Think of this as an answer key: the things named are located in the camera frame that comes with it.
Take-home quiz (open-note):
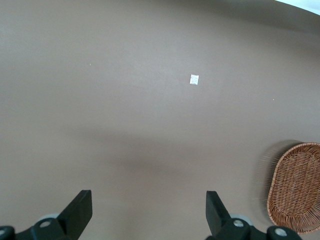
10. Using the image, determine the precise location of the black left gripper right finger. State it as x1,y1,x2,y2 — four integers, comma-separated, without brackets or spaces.
205,190,269,240

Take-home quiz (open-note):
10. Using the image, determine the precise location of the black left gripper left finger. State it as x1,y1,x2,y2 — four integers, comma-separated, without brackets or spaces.
13,189,94,240

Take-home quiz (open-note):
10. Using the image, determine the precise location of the brown wicker basket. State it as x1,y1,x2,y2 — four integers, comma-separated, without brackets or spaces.
266,142,320,235

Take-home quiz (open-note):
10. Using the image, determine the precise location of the brown table cover sheet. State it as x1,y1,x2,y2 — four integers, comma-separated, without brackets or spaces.
0,0,320,240

